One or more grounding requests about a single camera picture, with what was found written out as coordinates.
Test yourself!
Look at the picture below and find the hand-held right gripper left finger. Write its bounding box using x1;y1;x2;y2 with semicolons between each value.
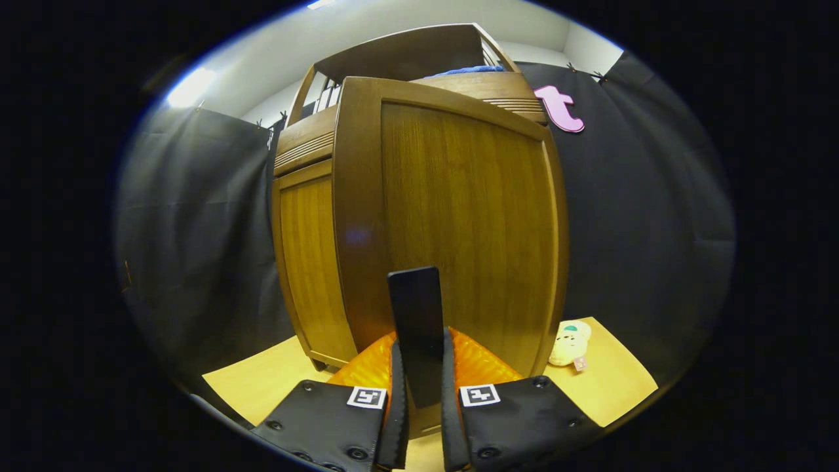
252;328;410;471

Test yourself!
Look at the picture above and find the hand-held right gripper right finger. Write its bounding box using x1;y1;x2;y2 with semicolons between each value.
440;326;600;471

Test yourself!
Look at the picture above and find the narrow wooden cabinet door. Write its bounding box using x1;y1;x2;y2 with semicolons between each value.
272;159;358;368

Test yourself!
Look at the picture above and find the wide wooden cabinet door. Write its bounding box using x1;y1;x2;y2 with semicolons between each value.
332;77;570;439

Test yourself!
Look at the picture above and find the wooden double-door shoe cabinet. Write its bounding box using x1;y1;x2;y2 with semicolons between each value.
271;23;550;374

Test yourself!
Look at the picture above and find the cream plush toy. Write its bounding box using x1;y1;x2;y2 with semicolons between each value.
549;319;593;372

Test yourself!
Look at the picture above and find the black backdrop cloth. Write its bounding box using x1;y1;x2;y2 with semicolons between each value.
115;51;736;420

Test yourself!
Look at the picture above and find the blue folded towel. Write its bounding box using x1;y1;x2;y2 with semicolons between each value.
426;64;505;78

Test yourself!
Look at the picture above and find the ceiling light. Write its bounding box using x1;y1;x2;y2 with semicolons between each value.
165;68;217;109

